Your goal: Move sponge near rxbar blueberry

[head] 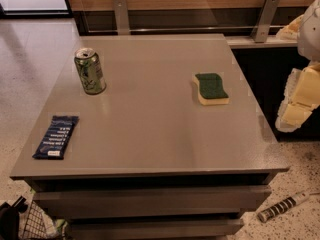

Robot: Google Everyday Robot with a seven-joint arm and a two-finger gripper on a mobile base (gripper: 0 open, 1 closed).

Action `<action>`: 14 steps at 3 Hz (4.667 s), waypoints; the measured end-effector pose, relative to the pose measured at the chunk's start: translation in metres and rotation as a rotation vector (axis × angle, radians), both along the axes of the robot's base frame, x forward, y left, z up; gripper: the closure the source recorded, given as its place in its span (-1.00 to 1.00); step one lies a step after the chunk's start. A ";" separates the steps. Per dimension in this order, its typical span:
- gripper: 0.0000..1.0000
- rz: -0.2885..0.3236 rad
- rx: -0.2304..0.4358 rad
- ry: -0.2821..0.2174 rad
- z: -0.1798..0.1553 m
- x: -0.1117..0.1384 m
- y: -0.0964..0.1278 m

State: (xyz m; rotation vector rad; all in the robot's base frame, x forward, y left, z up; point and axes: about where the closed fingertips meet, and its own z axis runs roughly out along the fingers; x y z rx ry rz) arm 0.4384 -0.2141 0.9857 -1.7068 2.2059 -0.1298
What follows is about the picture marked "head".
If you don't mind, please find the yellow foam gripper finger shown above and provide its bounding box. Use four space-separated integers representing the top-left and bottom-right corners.
275 63 320 133
276 15 303 40

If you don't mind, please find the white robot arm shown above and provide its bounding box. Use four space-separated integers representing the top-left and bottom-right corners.
275 0 320 133

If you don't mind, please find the wire mesh basket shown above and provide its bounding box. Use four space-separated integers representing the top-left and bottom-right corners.
19 201 62 240

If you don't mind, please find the grey drawer cabinet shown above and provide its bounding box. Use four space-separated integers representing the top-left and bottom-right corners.
11 34 288 226

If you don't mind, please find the lower grey drawer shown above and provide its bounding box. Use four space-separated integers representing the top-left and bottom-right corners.
68 219 243 240

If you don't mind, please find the metal rail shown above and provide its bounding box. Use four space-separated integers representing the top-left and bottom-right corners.
78 25 284 36

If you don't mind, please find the upper grey drawer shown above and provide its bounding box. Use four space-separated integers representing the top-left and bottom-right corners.
34 185 271 219

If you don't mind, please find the black object bottom left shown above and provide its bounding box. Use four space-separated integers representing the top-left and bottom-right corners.
0 196 28 240

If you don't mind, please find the green soda can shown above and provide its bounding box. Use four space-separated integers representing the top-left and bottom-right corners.
74 47 106 95

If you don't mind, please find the right metal bracket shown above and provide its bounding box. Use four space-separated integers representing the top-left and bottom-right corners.
251 0 280 42

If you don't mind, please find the green and yellow sponge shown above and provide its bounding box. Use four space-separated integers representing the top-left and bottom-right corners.
193 73 229 106

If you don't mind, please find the left metal bracket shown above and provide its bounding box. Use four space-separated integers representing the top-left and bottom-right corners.
113 0 130 35

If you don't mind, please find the metal bracket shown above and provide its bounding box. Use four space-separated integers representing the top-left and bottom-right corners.
113 0 130 35
251 0 280 42

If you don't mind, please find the white power strip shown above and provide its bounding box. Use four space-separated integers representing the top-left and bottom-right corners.
257 191 319 223

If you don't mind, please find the grey drawer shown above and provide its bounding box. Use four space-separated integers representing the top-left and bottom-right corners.
34 185 271 219
68 219 243 240

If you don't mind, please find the grey side counter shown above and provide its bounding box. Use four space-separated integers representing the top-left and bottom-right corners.
226 35 297 49

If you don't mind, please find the blue rxbar wrapper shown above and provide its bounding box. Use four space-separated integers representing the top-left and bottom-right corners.
33 115 79 160

